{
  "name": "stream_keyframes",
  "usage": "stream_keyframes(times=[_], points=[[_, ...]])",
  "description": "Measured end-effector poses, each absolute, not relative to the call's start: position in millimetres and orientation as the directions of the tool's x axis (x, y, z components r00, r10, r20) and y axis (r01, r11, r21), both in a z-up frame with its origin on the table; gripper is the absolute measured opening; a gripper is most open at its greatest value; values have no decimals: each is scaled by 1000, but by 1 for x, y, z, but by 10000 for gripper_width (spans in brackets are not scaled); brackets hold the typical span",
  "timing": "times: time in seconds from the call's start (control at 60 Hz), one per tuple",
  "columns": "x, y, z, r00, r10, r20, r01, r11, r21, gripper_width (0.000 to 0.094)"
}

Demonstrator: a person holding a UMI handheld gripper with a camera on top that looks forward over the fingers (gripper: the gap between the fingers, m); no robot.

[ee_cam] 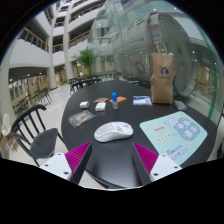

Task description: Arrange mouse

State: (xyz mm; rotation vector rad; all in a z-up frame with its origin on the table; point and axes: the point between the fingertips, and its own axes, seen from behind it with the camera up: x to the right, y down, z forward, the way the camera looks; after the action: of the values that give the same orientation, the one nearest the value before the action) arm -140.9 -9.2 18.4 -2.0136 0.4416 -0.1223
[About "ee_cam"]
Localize black chairs behind table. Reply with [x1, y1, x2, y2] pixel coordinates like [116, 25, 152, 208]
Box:
[68, 74, 103, 96]

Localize black wooden spindle chair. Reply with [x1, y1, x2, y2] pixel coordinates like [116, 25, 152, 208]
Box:
[9, 103, 66, 168]

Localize black chairs by pillar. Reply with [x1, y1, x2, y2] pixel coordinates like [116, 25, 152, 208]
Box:
[12, 87, 54, 116]

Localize white rectangular box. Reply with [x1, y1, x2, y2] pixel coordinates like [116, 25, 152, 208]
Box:
[94, 102, 107, 112]

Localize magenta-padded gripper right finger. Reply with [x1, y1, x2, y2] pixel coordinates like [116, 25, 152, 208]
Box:
[132, 141, 184, 186]

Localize grey flat phone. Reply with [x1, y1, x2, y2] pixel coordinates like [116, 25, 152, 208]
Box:
[173, 99, 188, 111]

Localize green potted palm plant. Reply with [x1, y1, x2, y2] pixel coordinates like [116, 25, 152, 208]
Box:
[72, 47, 99, 77]

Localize light teal printed mouse pad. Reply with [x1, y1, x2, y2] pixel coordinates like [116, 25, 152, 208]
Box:
[139, 110, 209, 167]

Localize small blue-capped clear bottle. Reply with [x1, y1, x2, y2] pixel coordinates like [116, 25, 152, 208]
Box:
[111, 92, 119, 110]

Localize brown flat packet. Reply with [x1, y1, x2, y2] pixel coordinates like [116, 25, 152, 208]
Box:
[93, 97, 110, 104]

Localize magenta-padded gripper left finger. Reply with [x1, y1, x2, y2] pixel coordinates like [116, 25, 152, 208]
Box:
[39, 141, 94, 185]

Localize white and blue wipes pack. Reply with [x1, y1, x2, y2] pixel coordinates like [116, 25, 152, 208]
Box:
[132, 95, 153, 107]

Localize white perforated computer mouse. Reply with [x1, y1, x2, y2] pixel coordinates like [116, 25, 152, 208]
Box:
[93, 121, 134, 143]

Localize brown paper carrier bag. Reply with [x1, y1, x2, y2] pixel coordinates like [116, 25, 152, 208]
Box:
[149, 40, 176, 105]

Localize clear plastic snack packet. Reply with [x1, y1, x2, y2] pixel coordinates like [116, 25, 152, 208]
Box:
[67, 109, 97, 129]

